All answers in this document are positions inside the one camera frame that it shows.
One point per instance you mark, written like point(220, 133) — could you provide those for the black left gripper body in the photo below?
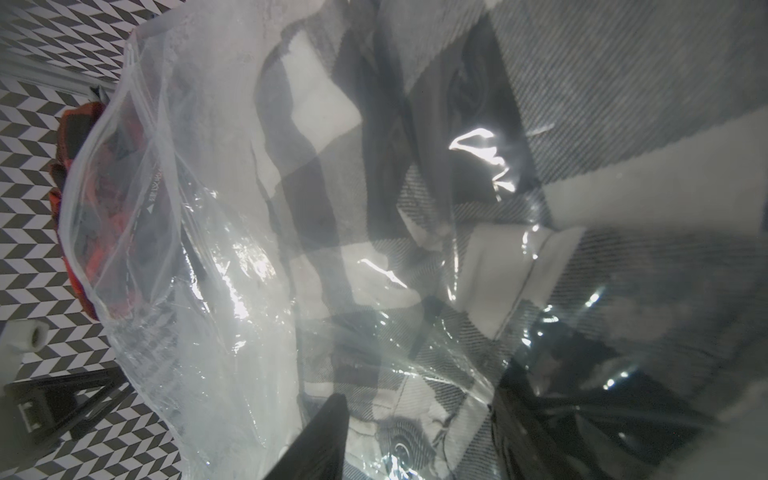
point(38, 412)

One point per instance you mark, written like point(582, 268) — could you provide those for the clear vacuum bag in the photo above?
point(193, 297)

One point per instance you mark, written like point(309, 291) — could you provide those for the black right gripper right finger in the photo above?
point(523, 447)

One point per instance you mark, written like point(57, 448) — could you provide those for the grey white checked shirt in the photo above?
point(567, 199)

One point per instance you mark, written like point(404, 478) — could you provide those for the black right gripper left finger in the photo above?
point(318, 453)

